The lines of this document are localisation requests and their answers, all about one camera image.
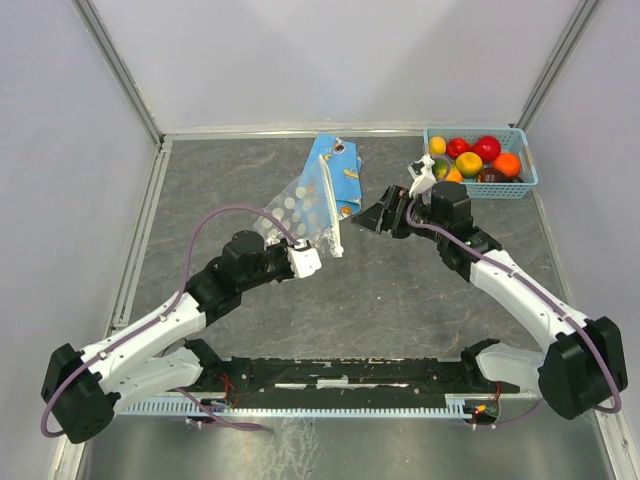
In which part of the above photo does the red bell pepper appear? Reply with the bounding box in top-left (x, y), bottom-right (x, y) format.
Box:
top-left (446, 137), bottom-right (471, 160)

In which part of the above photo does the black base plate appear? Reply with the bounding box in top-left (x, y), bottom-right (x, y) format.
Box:
top-left (190, 357), bottom-right (519, 411)

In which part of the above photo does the light blue cable duct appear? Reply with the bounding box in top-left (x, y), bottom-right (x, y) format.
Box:
top-left (122, 395), bottom-right (472, 420)

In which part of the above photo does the red apple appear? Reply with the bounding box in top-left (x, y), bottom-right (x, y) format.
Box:
top-left (471, 135), bottom-right (502, 164)

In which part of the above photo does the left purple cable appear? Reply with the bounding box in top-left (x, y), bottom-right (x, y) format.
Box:
top-left (39, 203), bottom-right (311, 439)

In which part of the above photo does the yellow green round fruit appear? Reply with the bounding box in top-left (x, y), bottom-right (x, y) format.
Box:
top-left (455, 151), bottom-right (484, 179)

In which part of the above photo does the blue patterned cloth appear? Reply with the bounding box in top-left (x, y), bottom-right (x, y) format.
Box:
top-left (302, 133), bottom-right (362, 220)

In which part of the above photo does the clear zip top bag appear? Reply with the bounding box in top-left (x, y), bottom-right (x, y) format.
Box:
top-left (264, 155), bottom-right (344, 258)

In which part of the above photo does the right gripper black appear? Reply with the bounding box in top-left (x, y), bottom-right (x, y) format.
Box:
top-left (349, 184), bottom-right (446, 243)

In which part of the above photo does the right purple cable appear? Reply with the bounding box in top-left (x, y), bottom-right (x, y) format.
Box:
top-left (404, 197), bottom-right (624, 429)

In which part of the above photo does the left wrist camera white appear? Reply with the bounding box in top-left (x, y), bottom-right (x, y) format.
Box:
top-left (287, 239), bottom-right (322, 279)

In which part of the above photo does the small yellow fruit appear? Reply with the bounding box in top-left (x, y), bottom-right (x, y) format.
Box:
top-left (428, 136), bottom-right (447, 156)

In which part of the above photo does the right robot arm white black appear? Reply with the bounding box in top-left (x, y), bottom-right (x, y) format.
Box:
top-left (352, 181), bottom-right (628, 420)

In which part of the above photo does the dark red purple fruit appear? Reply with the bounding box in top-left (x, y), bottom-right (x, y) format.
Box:
top-left (476, 167), bottom-right (509, 183)

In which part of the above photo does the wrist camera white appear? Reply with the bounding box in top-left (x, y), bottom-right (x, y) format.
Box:
top-left (408, 154), bottom-right (436, 198)
top-left (287, 239), bottom-right (322, 279)

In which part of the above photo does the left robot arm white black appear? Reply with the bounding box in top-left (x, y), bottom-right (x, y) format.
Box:
top-left (41, 230), bottom-right (321, 444)

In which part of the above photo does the orange fruit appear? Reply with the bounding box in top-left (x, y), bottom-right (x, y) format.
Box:
top-left (491, 152), bottom-right (521, 178)

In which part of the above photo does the purple cable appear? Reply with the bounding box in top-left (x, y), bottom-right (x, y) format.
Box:
top-left (39, 203), bottom-right (311, 439)
top-left (404, 197), bottom-right (624, 429)

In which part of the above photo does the light blue plastic basket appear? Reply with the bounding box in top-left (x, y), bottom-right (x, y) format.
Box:
top-left (423, 126), bottom-right (538, 199)

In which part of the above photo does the green orange mango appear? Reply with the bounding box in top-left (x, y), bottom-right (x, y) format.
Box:
top-left (432, 158), bottom-right (463, 183)

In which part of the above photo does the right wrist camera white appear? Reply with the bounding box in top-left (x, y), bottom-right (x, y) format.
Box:
top-left (408, 154), bottom-right (436, 198)

